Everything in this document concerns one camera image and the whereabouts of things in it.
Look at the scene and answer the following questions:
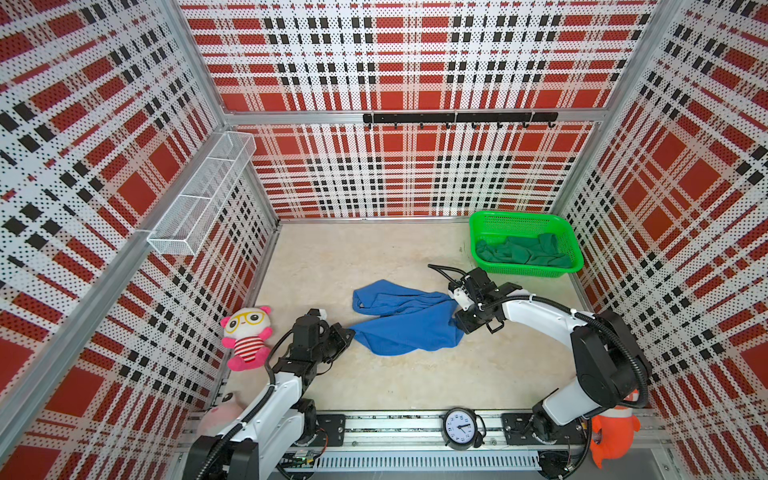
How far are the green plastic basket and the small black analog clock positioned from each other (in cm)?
45

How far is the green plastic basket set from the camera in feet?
3.30

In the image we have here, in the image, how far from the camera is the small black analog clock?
0.71m
